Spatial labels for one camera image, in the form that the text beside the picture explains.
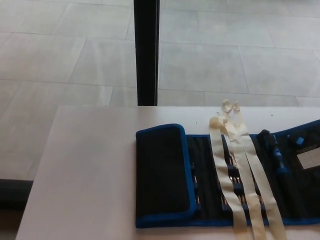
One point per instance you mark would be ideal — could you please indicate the black blue-trimmed fabric toolkit pouch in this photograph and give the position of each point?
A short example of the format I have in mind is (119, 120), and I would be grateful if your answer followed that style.
(160, 170)

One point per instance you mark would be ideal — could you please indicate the beige masking tape strip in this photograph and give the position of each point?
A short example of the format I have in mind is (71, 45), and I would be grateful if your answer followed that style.
(240, 160)
(220, 160)

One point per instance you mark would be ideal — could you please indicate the cream ribbon ties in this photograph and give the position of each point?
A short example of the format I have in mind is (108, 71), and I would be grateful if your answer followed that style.
(255, 161)

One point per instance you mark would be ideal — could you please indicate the small blue plastic adapter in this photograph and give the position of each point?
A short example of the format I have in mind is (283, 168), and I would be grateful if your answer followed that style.
(296, 141)

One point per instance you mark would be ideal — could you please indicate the white label card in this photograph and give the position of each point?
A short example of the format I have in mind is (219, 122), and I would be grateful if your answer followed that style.
(309, 160)

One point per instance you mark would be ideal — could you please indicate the dark low furniture piece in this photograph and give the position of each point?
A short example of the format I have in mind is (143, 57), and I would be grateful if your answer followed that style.
(13, 195)

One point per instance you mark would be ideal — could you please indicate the black vertical metal post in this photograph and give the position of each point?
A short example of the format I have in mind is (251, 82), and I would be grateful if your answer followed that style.
(147, 50)

